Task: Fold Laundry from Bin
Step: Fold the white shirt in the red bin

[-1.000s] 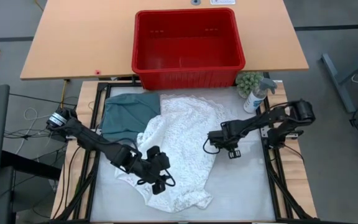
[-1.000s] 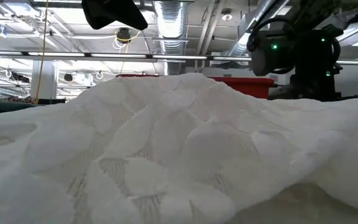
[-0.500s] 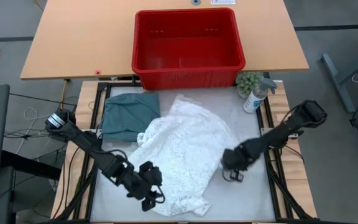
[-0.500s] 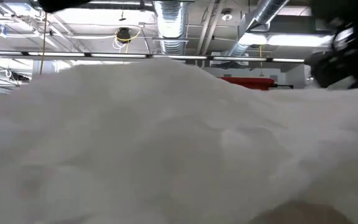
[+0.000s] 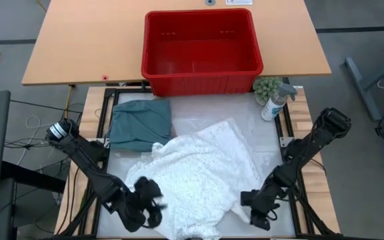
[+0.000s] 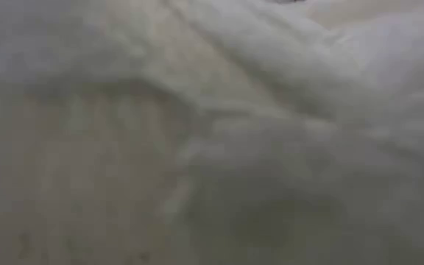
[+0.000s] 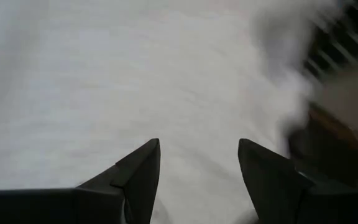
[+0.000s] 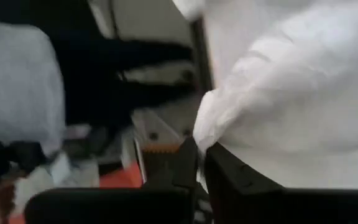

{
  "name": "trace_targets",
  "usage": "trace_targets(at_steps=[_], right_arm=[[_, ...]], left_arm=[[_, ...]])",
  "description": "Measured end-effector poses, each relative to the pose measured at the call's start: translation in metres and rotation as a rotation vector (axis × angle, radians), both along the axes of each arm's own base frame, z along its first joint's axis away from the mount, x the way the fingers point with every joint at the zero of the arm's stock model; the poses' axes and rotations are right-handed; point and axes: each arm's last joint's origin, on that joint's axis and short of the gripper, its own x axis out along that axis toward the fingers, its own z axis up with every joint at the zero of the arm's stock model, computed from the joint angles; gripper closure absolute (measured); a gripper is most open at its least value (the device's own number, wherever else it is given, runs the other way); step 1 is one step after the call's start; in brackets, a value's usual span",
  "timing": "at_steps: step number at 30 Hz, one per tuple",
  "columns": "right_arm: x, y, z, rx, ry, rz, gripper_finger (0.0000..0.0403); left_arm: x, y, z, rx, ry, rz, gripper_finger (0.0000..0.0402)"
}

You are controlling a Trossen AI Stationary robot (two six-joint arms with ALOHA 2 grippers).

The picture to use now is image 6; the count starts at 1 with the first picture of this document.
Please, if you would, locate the white towel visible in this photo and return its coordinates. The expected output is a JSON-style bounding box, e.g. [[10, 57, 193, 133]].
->
[[0, 0, 424, 265]]

